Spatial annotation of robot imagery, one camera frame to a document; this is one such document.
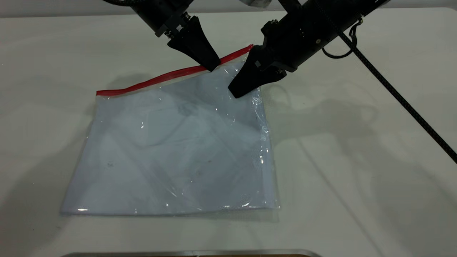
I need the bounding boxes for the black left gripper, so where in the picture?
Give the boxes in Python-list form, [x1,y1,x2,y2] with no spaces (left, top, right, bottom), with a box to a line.
[131,0,221,72]

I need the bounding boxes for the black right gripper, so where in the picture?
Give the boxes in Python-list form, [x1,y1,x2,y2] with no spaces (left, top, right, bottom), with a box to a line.
[228,0,363,99]

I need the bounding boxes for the transparent zipper bag red strip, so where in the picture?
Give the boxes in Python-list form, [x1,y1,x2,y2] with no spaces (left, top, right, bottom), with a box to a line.
[60,44,280,216]

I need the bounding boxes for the white paper sheets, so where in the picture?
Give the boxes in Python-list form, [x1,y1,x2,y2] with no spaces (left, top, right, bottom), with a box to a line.
[62,71,266,215]

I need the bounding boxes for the black braided cable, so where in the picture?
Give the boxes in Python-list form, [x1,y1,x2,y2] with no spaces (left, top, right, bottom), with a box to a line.
[314,0,457,165]

